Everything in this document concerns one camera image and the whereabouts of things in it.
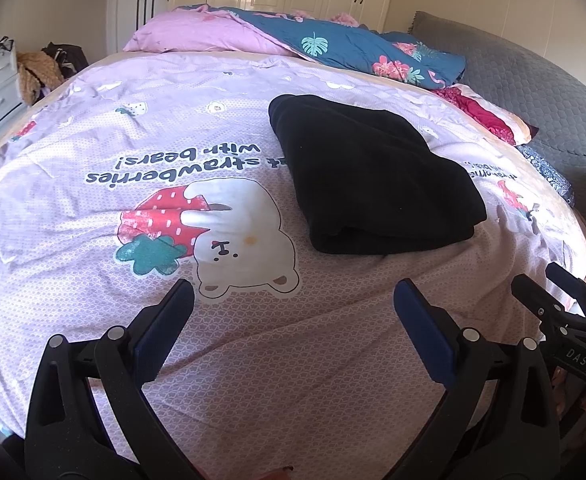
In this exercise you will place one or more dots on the blue patterned pillow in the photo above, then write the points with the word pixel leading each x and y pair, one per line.
pixel 548 170

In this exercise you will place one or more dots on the blue floral quilt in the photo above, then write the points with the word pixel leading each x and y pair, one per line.
pixel 348 40

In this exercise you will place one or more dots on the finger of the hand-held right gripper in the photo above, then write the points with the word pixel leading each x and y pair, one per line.
pixel 538 297
pixel 575 290

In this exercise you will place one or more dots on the person's left hand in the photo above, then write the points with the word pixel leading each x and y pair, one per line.
pixel 275 475

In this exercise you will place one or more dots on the red floral pillow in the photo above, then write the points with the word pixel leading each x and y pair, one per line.
pixel 483 112

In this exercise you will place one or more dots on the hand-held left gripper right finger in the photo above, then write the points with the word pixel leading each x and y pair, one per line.
pixel 423 330

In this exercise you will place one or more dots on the black long-sleeve shirt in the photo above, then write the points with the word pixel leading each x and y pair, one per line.
pixel 373 175

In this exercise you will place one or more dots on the lilac printed bedsheet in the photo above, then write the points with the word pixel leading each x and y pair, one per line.
pixel 98 285

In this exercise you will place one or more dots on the grey quilted headboard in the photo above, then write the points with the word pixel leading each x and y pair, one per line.
pixel 523 85

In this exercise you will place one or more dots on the white door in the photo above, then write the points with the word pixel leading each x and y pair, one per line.
pixel 128 10

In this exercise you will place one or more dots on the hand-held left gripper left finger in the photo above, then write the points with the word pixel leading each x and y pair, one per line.
pixel 165 330

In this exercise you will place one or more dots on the pink quilt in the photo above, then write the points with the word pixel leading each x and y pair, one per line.
pixel 198 32

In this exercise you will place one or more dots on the tan clothes pile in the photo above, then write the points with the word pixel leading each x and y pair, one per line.
pixel 38 72

